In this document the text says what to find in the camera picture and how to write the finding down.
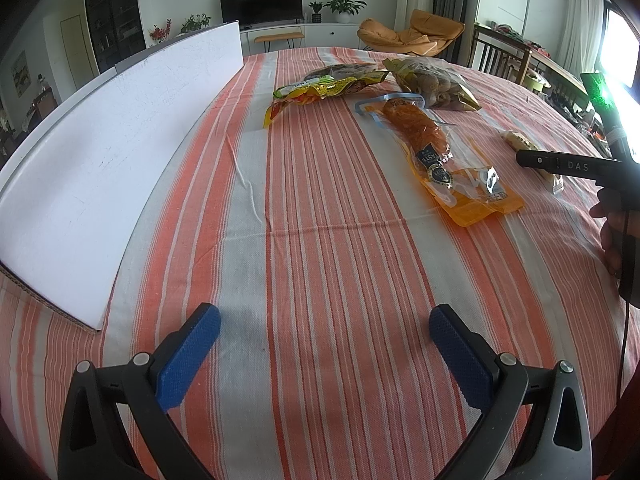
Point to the orange striped tablecloth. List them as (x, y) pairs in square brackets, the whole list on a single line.
[(325, 260)]

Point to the white cardboard box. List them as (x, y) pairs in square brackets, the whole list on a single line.
[(100, 160)]

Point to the pale interior door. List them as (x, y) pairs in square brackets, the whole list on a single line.
[(76, 50)]

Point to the person's right hand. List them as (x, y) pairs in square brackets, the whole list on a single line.
[(612, 240)]

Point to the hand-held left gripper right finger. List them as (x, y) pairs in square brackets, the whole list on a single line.
[(462, 360)]

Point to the large green potted plant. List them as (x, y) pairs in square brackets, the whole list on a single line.
[(342, 6)]

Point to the wooden side table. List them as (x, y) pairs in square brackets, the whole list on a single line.
[(555, 67)]

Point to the dark wooden dining chair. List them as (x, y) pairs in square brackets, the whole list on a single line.
[(492, 52)]

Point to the black flat television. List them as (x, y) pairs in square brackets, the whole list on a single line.
[(260, 2)]

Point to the red flowers in vase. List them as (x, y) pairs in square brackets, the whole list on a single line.
[(160, 32)]

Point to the white sheer curtain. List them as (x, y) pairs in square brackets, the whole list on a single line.
[(580, 15)]

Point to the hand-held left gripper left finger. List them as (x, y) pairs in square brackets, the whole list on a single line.
[(187, 360)]

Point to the wooden stool with metal legs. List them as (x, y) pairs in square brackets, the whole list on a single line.
[(277, 37)]

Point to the green plant in glass vase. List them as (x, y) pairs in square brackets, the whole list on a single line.
[(195, 24)]

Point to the orange lounge chair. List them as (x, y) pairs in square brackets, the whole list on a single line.
[(395, 35)]

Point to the clutter of bottles and jars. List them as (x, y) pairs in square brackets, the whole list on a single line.
[(575, 110)]

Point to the small clear biscuit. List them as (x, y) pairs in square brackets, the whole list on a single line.
[(515, 139)]

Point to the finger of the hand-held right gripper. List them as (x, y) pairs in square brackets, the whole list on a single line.
[(565, 164)]

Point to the bag of brown round snacks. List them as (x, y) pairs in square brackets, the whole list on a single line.
[(430, 82)]

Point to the white television cabinet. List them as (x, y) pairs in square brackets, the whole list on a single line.
[(330, 35)]

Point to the green snack packet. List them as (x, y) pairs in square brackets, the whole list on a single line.
[(307, 84)]

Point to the orange zip snack bag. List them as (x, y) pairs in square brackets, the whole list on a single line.
[(415, 125)]

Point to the green bowl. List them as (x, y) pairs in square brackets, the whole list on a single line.
[(535, 83)]

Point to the dark glass display cabinet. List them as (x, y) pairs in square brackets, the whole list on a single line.
[(112, 10)]

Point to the framed wall picture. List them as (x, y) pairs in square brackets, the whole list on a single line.
[(20, 74)]

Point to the small green potted plant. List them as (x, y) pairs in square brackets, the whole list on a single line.
[(315, 10)]

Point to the yellow snack bag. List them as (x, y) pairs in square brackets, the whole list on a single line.
[(300, 99)]

